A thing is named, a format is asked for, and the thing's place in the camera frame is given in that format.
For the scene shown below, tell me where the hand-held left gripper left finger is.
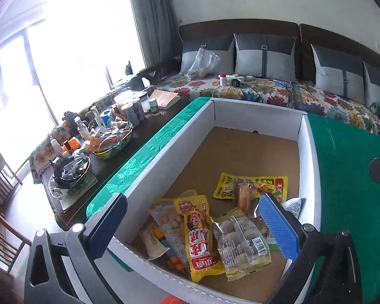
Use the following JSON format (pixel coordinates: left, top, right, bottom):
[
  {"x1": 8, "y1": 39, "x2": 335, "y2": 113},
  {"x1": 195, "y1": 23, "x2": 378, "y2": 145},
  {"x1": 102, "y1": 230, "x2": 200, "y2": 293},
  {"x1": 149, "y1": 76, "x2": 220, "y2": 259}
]
[{"x1": 24, "y1": 193, "x2": 129, "y2": 304}]

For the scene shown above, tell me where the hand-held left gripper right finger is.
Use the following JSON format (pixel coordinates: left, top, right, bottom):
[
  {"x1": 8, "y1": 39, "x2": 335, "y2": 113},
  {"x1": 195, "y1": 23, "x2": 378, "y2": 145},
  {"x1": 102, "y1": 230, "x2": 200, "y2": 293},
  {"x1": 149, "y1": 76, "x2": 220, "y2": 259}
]
[{"x1": 259, "y1": 193, "x2": 368, "y2": 304}]

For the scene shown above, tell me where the white triangular snack packet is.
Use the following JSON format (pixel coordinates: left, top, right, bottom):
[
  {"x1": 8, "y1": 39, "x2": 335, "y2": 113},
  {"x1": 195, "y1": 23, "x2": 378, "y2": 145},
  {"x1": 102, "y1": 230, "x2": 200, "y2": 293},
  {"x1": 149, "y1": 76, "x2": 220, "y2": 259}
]
[{"x1": 282, "y1": 197, "x2": 306, "y2": 220}]

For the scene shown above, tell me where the large yellow red-print packet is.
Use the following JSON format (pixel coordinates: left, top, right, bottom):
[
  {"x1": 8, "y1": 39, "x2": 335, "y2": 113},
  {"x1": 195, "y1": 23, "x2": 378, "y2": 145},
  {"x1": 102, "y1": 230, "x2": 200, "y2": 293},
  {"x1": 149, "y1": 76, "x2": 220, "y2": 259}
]
[{"x1": 241, "y1": 177, "x2": 289, "y2": 203}]

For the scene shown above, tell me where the clear egg packet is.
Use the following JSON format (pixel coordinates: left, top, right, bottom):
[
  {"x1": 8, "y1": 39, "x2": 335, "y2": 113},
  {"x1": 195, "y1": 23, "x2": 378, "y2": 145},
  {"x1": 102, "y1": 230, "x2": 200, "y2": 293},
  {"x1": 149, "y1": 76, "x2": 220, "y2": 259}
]
[{"x1": 212, "y1": 215, "x2": 273, "y2": 282}]

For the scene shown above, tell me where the sausage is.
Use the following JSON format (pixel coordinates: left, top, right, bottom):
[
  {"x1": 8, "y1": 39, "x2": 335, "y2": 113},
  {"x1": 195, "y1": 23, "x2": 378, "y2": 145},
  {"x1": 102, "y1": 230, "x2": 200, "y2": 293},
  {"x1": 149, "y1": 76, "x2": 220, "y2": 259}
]
[{"x1": 236, "y1": 182, "x2": 260, "y2": 216}]

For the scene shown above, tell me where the clear meatball packet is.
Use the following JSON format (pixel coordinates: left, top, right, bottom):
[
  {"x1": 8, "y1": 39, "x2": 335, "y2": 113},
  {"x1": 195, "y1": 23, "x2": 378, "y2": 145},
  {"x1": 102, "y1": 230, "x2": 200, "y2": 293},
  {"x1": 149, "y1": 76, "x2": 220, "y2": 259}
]
[{"x1": 149, "y1": 191, "x2": 194, "y2": 271}]

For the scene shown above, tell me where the small yellow snack packet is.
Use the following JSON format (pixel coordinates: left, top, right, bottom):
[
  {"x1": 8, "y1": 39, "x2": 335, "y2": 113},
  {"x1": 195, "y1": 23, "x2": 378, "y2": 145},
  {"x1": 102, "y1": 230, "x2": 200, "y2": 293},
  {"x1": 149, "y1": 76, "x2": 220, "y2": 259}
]
[{"x1": 213, "y1": 173, "x2": 244, "y2": 201}]

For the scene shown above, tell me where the orange sausage stick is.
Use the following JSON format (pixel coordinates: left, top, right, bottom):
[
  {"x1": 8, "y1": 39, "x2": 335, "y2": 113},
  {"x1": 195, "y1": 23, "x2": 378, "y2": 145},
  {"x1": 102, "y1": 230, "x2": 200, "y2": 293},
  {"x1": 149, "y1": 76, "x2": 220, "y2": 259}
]
[{"x1": 154, "y1": 226, "x2": 183, "y2": 271}]

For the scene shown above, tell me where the long red yellow packet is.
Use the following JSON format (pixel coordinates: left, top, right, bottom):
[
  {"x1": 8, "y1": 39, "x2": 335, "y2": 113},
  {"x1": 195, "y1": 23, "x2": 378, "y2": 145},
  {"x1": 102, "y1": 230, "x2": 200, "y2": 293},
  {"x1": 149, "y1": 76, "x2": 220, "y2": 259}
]
[{"x1": 174, "y1": 193, "x2": 226, "y2": 283}]

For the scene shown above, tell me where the white cardboard box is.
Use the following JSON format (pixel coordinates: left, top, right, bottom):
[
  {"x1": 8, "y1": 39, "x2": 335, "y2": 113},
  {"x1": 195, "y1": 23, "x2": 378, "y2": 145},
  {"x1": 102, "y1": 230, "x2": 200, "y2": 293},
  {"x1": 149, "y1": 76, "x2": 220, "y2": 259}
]
[{"x1": 106, "y1": 97, "x2": 324, "y2": 304}]

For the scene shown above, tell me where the yellow-green tray of snacks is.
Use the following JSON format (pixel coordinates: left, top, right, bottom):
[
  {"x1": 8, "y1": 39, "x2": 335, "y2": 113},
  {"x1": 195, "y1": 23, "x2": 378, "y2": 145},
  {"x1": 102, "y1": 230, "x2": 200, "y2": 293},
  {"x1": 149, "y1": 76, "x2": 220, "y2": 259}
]
[{"x1": 89, "y1": 123, "x2": 135, "y2": 159}]

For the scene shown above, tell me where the green blanket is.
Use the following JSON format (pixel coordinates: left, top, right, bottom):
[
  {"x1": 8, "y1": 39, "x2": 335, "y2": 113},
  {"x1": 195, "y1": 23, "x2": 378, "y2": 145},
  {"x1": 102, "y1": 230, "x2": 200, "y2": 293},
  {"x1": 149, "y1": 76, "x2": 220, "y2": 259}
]
[{"x1": 86, "y1": 97, "x2": 380, "y2": 304}]

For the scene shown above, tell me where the grey two-tone pillow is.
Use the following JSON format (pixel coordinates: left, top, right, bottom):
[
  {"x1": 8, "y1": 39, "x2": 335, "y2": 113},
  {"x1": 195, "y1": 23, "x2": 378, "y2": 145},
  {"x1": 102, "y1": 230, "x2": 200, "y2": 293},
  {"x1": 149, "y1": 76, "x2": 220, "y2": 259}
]
[
  {"x1": 180, "y1": 35, "x2": 235, "y2": 77},
  {"x1": 363, "y1": 61, "x2": 380, "y2": 106},
  {"x1": 234, "y1": 33, "x2": 296, "y2": 82},
  {"x1": 311, "y1": 44, "x2": 365, "y2": 104}
]

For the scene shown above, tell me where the tray of black items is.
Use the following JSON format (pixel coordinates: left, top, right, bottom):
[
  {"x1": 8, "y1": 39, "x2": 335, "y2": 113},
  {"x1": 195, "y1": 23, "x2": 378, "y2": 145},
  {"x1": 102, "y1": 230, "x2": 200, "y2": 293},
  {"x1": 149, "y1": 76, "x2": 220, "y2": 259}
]
[{"x1": 49, "y1": 154, "x2": 92, "y2": 197}]

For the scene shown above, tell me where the blue can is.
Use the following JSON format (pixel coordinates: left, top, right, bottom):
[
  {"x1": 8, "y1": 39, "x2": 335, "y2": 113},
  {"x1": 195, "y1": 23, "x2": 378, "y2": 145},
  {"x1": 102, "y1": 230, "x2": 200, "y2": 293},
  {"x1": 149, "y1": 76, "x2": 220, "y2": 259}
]
[{"x1": 100, "y1": 109, "x2": 115, "y2": 127}]

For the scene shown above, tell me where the wooden chair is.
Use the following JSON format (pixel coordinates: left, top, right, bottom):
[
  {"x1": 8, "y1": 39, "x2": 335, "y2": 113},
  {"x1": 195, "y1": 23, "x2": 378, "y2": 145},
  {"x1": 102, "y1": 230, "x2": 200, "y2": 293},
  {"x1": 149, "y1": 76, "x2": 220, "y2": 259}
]
[{"x1": 0, "y1": 152, "x2": 32, "y2": 276}]

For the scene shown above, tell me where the dark wooden side table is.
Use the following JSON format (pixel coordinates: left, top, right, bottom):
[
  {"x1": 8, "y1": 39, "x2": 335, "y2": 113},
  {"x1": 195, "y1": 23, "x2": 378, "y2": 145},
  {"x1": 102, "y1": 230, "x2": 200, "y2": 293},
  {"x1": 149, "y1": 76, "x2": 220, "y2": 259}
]
[{"x1": 46, "y1": 85, "x2": 191, "y2": 232}]

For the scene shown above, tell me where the printed tin can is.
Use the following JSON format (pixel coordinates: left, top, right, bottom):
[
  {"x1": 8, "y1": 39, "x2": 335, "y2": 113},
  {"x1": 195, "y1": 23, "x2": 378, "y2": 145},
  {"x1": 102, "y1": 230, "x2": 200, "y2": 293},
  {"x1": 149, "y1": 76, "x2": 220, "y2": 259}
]
[
  {"x1": 122, "y1": 103, "x2": 137, "y2": 124},
  {"x1": 131, "y1": 101, "x2": 145, "y2": 121}
]

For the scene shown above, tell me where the brown headboard panel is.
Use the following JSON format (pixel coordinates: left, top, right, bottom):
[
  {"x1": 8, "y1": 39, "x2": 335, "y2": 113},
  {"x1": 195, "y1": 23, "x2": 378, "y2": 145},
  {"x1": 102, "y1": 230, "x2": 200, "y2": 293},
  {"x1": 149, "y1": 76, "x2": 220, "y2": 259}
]
[
  {"x1": 179, "y1": 22, "x2": 300, "y2": 78},
  {"x1": 299, "y1": 24, "x2": 380, "y2": 84}
]

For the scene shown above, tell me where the clear plastic container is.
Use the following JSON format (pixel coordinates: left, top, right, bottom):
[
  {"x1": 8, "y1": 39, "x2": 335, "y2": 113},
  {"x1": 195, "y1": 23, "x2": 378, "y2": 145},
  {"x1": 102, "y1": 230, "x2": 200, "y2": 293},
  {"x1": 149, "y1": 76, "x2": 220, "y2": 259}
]
[{"x1": 113, "y1": 90, "x2": 148, "y2": 106}]

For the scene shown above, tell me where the tan book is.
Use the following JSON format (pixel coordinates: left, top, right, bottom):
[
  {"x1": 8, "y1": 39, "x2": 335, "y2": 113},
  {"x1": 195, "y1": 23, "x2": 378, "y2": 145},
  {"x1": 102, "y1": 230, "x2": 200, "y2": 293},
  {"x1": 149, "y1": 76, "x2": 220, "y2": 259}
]
[{"x1": 147, "y1": 89, "x2": 181, "y2": 111}]

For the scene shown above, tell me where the white power strip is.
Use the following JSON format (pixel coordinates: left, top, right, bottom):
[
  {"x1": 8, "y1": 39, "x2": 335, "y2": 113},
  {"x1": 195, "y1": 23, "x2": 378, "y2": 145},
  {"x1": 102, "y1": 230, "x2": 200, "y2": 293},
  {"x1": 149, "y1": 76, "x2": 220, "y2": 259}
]
[{"x1": 226, "y1": 74, "x2": 255, "y2": 87}]

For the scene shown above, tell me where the large window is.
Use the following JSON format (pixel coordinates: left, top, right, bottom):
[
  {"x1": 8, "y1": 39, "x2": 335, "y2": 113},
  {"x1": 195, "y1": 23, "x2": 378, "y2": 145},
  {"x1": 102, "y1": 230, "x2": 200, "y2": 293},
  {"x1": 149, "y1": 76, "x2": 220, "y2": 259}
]
[{"x1": 0, "y1": 0, "x2": 146, "y2": 178}]

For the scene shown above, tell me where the clear plastic bag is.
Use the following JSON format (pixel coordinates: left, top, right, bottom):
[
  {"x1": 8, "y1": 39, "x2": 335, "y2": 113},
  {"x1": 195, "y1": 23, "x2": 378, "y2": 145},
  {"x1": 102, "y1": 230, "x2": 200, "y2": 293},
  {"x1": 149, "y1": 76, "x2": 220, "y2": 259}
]
[{"x1": 186, "y1": 48, "x2": 220, "y2": 79}]

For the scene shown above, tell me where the grey curtain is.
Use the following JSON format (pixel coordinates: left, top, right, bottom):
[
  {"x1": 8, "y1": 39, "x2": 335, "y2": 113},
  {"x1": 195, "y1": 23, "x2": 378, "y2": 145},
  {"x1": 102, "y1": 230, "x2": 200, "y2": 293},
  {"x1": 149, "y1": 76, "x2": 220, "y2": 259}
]
[{"x1": 127, "y1": 0, "x2": 181, "y2": 77}]

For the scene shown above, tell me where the black cable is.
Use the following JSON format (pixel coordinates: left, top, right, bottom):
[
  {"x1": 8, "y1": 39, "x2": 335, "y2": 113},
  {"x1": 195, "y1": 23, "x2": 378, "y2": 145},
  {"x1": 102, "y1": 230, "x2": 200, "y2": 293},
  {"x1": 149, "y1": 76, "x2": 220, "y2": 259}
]
[{"x1": 241, "y1": 79, "x2": 296, "y2": 106}]

